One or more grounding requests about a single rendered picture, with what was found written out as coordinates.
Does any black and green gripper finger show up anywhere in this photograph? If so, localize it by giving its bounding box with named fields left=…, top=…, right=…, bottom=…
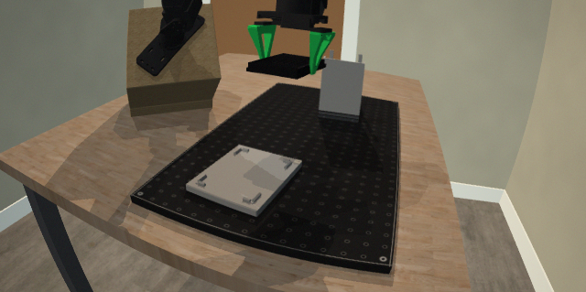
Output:
left=309, top=31, right=335, bottom=75
left=248, top=25, right=277, bottom=59

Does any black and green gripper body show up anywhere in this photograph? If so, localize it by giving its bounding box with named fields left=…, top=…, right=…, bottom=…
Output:
left=254, top=0, right=332, bottom=33

